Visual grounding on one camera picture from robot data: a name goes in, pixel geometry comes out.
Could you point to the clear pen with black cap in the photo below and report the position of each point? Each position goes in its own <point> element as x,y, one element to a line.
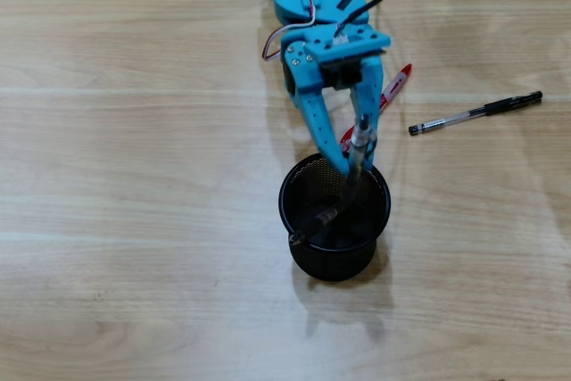
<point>468,115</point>

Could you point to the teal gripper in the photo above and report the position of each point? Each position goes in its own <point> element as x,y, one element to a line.
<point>298,70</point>

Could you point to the black grip gel pen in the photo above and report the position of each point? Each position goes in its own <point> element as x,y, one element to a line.
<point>321,219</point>

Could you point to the teal wrist camera module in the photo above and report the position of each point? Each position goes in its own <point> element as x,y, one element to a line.
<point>348,48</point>

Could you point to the black mesh pen holder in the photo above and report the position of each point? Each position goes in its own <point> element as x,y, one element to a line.
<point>334,265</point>

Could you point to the grey grip gel pen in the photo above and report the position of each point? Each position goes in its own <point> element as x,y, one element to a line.
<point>359,140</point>

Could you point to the red gel pen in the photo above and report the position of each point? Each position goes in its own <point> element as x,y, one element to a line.
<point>397,82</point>

